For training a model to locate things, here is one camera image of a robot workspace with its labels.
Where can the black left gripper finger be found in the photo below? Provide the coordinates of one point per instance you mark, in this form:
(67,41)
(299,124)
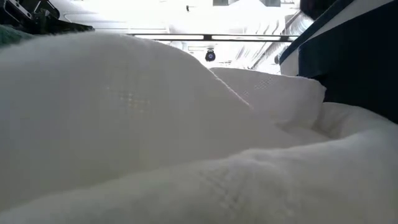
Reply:
(65,29)

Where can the dark green fleece garment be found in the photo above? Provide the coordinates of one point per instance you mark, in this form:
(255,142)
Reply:
(11,35)

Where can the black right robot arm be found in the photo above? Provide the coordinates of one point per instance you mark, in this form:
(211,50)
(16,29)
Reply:
(314,7)

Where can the white lace cloth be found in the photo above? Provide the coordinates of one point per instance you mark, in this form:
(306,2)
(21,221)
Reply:
(124,124)

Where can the black overhead camera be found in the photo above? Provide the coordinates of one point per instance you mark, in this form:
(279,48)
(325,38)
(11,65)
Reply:
(210,56)

